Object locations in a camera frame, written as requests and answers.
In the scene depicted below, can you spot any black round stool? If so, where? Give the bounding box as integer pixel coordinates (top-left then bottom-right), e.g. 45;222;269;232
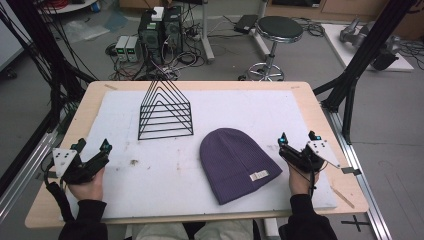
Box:
245;15;305;82

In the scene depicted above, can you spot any aluminium rail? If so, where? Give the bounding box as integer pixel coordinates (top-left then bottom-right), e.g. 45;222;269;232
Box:
320;105;394;240
0;128;59;223

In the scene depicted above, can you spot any wooden stick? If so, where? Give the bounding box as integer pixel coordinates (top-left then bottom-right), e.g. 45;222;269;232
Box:
330;185;356;210

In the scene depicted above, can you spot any white platform board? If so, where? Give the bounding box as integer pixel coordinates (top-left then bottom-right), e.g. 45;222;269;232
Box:
320;23;415;73

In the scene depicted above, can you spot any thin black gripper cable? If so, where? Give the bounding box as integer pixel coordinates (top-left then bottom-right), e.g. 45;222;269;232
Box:
307;163;318;198

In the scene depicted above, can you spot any person's right hand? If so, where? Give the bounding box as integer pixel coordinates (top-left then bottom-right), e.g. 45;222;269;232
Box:
287;163;320;197

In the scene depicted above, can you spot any white desk leg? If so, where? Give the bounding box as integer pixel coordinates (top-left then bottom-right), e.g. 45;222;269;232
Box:
199;0;216;65

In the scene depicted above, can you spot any grey power supply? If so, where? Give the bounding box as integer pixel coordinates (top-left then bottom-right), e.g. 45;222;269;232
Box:
125;35;141;63
114;35;130;62

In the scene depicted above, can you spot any white box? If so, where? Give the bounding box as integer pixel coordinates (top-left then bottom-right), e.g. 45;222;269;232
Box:
151;6;165;22

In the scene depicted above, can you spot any black sleeved gripper cable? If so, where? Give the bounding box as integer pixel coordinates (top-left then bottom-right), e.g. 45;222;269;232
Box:
42;159;76;223

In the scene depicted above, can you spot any black computer tower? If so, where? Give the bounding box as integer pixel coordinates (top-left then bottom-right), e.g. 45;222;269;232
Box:
137;10;165;65
162;5;185;57

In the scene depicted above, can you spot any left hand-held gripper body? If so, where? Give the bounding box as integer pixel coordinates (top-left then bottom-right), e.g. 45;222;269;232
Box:
51;146;110;185

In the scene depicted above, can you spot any black flat box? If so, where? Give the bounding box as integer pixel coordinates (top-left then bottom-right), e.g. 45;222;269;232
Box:
232;13;260;35

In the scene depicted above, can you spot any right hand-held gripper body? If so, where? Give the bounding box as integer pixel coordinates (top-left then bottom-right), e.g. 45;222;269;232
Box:
279;139;341;174

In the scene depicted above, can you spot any tangle of floor cables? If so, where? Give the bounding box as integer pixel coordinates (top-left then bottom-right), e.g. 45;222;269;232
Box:
105;31;209;82

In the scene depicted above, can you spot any white foam mat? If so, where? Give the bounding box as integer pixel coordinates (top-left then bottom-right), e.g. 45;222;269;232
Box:
59;89;339;222

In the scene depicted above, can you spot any purple knit beanie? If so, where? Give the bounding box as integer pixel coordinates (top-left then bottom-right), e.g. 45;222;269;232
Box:
199;127;284;206

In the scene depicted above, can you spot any person's left hand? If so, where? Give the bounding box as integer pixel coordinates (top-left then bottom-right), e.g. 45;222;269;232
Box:
68;167;106;202

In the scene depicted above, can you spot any black wire rack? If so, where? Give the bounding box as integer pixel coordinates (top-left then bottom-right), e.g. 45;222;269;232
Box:
137;77;195;141

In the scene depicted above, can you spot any black metal tag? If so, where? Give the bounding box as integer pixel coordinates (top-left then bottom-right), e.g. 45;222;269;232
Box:
340;166;363;177

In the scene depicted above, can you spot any black metal frame post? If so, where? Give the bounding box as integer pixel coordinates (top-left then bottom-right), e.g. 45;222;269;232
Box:
5;0;96;134
312;0;419;145

